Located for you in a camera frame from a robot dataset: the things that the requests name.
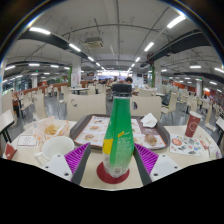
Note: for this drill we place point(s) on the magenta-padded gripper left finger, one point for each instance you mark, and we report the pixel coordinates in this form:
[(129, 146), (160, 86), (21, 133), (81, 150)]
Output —
[(76, 156)]

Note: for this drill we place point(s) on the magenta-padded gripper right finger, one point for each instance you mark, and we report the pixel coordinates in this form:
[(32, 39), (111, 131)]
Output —
[(148, 158)]

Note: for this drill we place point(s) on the green drink bottle black cap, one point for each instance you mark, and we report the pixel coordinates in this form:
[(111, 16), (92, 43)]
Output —
[(118, 140)]

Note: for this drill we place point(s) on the brown food piece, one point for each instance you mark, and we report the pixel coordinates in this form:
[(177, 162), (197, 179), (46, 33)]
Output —
[(150, 140)]

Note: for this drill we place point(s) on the white mug with black dots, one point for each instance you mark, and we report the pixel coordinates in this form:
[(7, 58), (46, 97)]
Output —
[(56, 146)]

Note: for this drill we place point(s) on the dark brown food tray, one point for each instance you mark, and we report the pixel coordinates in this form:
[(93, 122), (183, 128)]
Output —
[(78, 128)]

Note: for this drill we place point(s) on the printed paper tray liner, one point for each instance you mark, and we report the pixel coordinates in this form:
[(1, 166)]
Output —
[(91, 130)]

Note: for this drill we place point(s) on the flat round red coaster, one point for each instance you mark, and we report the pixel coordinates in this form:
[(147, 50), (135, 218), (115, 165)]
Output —
[(101, 175)]

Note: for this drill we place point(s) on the crumpled white napkin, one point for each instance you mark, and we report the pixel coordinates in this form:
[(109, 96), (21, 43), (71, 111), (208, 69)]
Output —
[(149, 120)]

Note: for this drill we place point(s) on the paper wrapper with fried food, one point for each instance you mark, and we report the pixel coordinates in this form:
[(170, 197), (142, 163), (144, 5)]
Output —
[(50, 129)]

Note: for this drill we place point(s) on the colourful sticker sheet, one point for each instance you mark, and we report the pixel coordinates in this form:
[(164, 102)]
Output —
[(186, 146)]

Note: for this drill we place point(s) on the beige chair with round hole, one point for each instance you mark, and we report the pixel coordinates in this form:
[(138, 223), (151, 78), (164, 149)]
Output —
[(86, 106), (148, 107)]

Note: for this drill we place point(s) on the white printed card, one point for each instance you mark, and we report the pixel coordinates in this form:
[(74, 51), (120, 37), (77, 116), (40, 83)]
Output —
[(26, 140)]

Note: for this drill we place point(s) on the red paper cup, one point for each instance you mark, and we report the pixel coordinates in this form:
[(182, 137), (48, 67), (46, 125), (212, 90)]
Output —
[(192, 125)]

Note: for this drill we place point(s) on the red sauce packet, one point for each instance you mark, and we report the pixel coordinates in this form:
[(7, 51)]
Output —
[(204, 144)]

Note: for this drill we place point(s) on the group of beige chairs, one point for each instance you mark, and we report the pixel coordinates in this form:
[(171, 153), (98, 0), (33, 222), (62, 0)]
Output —
[(40, 103)]

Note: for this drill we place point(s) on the clear plastic bag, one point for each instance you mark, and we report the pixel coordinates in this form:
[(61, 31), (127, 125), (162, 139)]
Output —
[(215, 151)]

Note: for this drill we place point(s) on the small red box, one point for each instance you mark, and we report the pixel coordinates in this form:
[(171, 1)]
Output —
[(9, 151)]

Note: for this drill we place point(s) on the person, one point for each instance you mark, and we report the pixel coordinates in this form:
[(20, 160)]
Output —
[(129, 81)]

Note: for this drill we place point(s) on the white table with black leg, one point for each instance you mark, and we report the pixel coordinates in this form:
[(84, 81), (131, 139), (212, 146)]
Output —
[(5, 119), (220, 124)]

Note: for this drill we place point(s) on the ceiling air conditioner unit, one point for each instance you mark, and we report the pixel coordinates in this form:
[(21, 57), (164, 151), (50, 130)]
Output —
[(93, 42)]

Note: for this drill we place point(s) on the group of ceiling lights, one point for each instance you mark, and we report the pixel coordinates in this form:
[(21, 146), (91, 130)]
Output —
[(176, 21)]

